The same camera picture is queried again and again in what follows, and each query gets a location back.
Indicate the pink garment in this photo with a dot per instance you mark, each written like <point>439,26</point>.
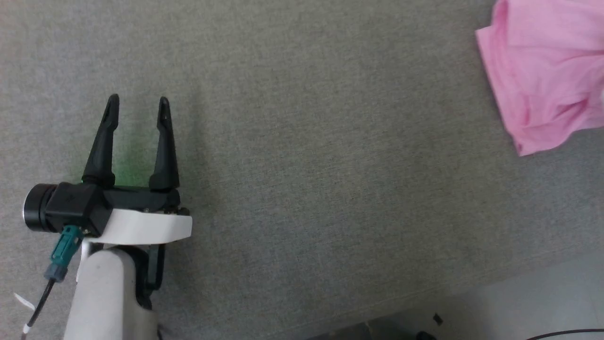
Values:
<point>547,71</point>

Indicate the small black floor piece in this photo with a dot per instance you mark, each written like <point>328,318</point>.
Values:
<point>437,319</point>

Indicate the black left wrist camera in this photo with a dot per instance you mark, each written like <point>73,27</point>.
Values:
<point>66,208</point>

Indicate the beige grey fabric sofa cushion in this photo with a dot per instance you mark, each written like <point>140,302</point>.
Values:
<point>330,165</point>

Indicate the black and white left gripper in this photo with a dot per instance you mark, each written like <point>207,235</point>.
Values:
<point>141,222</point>

